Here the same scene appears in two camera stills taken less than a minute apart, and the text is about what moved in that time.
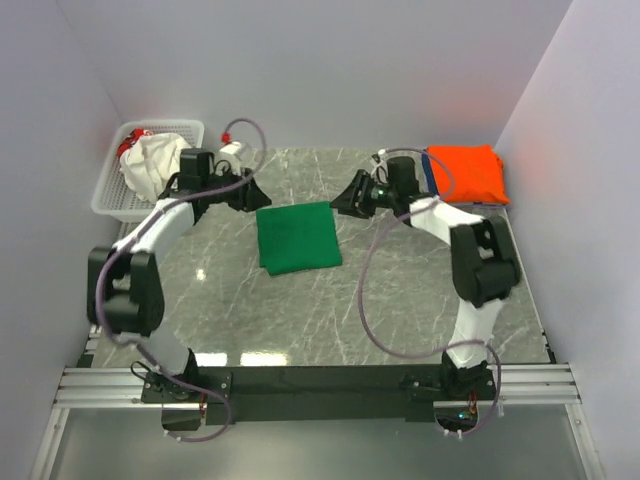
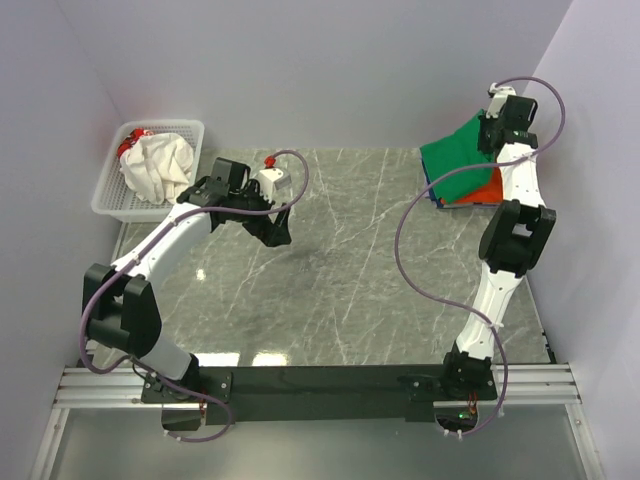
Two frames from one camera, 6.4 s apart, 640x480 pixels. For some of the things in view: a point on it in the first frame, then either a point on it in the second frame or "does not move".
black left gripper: x=258 y=198 to x=272 y=234
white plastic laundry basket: x=112 y=196 does not move
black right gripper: x=350 y=202 to x=484 y=122
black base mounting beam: x=365 y=393 does not move
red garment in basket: x=131 y=139 does not move
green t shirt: x=296 y=238 to x=457 y=152
